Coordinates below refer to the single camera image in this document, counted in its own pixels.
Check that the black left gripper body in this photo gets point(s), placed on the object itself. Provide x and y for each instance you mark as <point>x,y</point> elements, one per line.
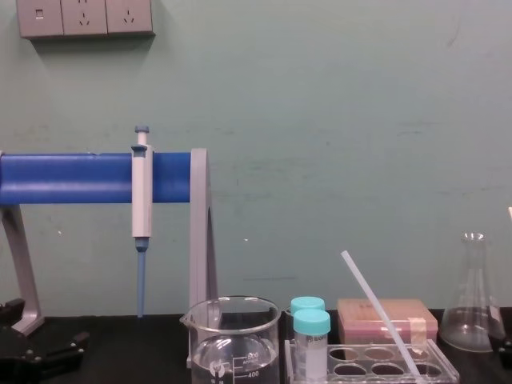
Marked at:
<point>16,354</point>

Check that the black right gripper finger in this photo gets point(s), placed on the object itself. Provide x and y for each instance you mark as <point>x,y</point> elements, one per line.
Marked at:
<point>506,332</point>

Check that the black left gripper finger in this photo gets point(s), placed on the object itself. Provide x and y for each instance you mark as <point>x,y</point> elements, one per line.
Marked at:
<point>68,346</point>
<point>12,314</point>

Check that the translucent white stirring rod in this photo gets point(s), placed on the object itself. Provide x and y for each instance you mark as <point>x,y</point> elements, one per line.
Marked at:
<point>372,298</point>

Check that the clear glass conical flask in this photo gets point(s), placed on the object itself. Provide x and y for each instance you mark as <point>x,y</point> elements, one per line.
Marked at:
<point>474,320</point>

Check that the clear acrylic tube rack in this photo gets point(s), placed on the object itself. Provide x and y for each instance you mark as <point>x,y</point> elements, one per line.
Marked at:
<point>432,360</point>

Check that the blue and grey pipette stand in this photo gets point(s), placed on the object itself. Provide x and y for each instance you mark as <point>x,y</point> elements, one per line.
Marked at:
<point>64,178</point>

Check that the pink and brown box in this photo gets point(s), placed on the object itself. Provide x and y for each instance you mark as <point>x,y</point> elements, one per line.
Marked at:
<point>360,320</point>

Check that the clear glass beaker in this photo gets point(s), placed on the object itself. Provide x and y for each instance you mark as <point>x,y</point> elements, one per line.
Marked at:
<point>234,352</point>

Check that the white and blue pipette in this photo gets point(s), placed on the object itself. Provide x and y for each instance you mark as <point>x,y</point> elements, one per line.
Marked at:
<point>142,192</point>

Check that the sample tube with teal cap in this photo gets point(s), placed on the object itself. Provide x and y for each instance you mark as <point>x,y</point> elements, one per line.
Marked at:
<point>306,304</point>
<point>311,344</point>

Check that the grey wall socket panel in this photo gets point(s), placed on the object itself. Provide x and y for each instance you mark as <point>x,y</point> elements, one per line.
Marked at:
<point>86,18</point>

